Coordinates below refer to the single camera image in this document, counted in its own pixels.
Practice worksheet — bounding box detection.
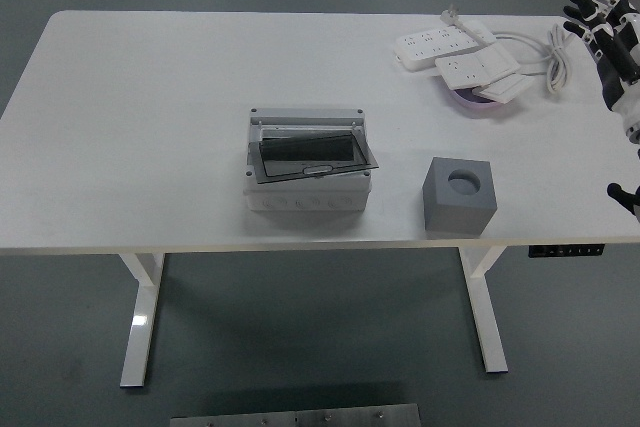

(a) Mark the white power plug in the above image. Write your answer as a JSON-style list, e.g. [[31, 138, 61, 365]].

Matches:
[[440, 3, 469, 28]]

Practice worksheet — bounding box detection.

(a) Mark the grey electrical enclosure box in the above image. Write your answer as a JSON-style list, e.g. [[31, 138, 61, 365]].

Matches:
[[243, 106, 372, 213]]

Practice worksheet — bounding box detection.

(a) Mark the long white power strip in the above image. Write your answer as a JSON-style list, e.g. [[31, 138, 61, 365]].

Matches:
[[391, 25, 484, 72]]

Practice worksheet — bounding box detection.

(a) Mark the purple round dish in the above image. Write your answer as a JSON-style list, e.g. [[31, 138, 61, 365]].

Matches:
[[439, 77, 519, 119]]

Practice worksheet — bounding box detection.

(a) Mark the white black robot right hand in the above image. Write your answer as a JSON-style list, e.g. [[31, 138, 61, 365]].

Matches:
[[562, 0, 640, 127]]

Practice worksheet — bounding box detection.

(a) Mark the black table control panel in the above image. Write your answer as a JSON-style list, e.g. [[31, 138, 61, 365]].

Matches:
[[528, 244, 606, 258]]

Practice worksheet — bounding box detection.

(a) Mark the narrow white power strip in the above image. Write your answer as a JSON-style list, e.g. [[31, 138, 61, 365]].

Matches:
[[457, 19, 496, 44]]

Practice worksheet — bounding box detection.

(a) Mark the small white socket panel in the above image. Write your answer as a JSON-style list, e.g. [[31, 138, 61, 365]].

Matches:
[[473, 74, 535, 106]]

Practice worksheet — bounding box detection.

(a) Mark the wide white power strip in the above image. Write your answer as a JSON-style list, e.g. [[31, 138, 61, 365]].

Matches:
[[433, 44, 521, 92]]

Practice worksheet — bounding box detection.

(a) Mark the white power cable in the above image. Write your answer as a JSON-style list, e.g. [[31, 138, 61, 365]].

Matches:
[[492, 22, 576, 96]]

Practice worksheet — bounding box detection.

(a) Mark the grey cube holder block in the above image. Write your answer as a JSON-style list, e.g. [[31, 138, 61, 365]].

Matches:
[[423, 156, 498, 236]]

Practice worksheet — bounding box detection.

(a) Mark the transparent hinged box lid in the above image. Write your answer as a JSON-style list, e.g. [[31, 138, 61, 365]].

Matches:
[[247, 132, 380, 184]]

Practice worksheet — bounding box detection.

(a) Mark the white table leg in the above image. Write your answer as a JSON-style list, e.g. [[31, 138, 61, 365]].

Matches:
[[118, 252, 166, 391], [458, 246, 510, 374]]

